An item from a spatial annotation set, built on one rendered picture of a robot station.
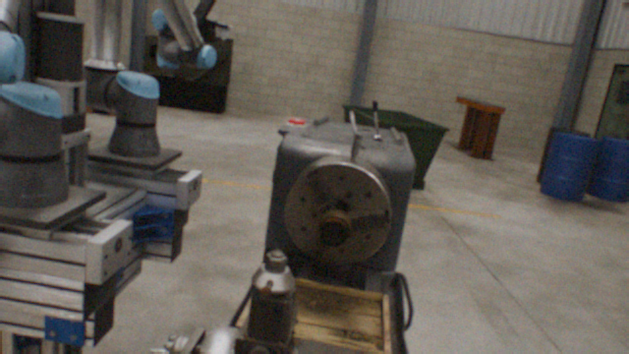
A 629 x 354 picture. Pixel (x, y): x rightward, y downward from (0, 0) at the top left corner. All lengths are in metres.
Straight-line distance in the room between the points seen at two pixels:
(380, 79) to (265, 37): 2.71
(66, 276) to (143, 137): 0.56
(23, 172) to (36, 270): 0.20
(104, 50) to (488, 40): 10.97
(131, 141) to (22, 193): 0.50
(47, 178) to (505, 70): 11.64
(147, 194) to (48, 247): 0.50
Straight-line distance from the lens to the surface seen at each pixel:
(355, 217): 1.38
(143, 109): 1.53
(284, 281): 0.90
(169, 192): 1.52
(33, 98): 1.09
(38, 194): 1.13
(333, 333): 1.26
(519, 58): 12.44
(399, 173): 1.59
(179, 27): 1.66
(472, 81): 12.06
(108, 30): 1.62
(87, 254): 1.08
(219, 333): 1.07
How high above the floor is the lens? 1.54
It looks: 14 degrees down
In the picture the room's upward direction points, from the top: 8 degrees clockwise
